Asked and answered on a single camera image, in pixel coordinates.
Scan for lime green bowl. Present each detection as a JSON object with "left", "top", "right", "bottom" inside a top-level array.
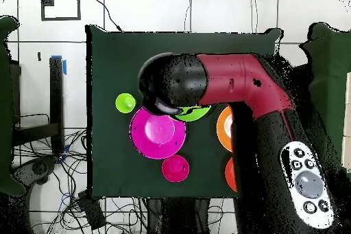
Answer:
[{"left": 171, "top": 104, "right": 213, "bottom": 123}]

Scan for large pink bowl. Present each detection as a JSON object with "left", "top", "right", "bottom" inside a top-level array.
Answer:
[{"left": 129, "top": 106, "right": 188, "bottom": 160}]

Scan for large orange bowl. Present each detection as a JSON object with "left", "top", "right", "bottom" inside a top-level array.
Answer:
[{"left": 215, "top": 105, "right": 234, "bottom": 153}]

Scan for small red-pink bowl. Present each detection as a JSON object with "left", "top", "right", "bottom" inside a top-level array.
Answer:
[{"left": 161, "top": 154, "right": 191, "bottom": 183}]

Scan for lime green cup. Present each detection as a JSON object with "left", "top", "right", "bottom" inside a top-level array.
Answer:
[{"left": 114, "top": 93, "right": 137, "bottom": 115}]

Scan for dark green tablecloth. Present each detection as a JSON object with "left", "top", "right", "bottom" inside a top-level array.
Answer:
[{"left": 85, "top": 24, "right": 283, "bottom": 200}]

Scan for red-orange bowl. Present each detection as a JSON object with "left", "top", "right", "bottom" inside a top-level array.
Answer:
[{"left": 224, "top": 156, "right": 239, "bottom": 193}]

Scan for blue tape strip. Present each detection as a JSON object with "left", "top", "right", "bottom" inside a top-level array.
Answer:
[{"left": 51, "top": 54, "right": 67, "bottom": 75}]

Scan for black floor box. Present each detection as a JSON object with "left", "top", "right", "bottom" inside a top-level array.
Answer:
[{"left": 77, "top": 189, "right": 107, "bottom": 231}]

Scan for black chair base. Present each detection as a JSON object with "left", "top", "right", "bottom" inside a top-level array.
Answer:
[{"left": 12, "top": 155, "right": 58, "bottom": 191}]

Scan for green cloth side table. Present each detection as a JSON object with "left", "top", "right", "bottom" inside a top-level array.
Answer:
[
  {"left": 0, "top": 15, "right": 26, "bottom": 198},
  {"left": 300, "top": 22, "right": 351, "bottom": 169}
]

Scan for black cable with plug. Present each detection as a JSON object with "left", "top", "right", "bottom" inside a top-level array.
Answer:
[{"left": 91, "top": 0, "right": 123, "bottom": 32}]

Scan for black metal frame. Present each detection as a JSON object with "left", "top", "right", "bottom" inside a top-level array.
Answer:
[{"left": 10, "top": 55, "right": 65, "bottom": 155}]

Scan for thin grey cable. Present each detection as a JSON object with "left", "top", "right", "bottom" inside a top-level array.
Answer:
[{"left": 250, "top": 0, "right": 258, "bottom": 34}]

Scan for tangle of cables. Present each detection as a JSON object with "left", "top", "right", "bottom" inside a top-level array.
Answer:
[{"left": 12, "top": 113, "right": 149, "bottom": 234}]

